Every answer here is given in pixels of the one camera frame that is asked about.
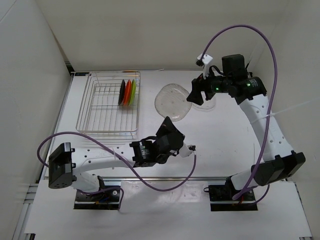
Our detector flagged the black plate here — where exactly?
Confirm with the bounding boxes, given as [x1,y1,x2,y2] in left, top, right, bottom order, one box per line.
[118,79,126,106]

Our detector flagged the clear ribbed glass plate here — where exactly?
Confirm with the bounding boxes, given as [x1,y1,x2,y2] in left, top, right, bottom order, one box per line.
[154,83,192,122]

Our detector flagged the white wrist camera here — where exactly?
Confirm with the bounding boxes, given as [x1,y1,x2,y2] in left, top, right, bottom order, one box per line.
[195,54,213,79]
[178,143,196,158]

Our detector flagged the white zip tie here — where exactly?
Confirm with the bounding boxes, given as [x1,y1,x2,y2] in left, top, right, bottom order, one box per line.
[266,97,320,117]

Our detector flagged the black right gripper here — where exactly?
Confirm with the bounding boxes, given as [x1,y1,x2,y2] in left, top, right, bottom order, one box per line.
[186,66,232,106]

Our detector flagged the orange plate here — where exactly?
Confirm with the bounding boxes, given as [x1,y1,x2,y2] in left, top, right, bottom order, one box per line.
[123,79,132,106]

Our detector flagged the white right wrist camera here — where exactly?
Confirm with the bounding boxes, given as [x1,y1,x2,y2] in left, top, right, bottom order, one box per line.
[195,54,213,79]

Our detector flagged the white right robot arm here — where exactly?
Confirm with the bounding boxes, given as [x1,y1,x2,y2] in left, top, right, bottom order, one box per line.
[187,54,306,200]

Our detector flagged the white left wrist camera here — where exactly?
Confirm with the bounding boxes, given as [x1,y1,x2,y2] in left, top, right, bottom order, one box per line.
[178,143,196,158]

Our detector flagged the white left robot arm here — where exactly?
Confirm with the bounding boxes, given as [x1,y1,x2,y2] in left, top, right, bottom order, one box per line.
[48,117,192,200]

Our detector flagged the green plate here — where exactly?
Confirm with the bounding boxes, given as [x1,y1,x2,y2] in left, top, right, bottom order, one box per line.
[128,79,137,106]

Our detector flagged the metal wire dish rack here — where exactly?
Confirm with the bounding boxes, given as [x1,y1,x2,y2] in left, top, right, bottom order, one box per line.
[76,70,141,140]

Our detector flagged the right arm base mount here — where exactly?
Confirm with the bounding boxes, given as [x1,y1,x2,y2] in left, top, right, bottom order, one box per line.
[202,183,259,212]

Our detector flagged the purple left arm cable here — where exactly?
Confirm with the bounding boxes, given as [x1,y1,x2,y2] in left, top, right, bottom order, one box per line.
[37,131,198,193]

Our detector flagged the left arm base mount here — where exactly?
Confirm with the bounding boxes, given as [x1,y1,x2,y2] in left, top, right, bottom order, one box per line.
[73,183,122,211]

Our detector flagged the clear bumpy glass plate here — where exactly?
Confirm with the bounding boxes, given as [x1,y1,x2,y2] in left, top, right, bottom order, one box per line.
[192,98,216,112]

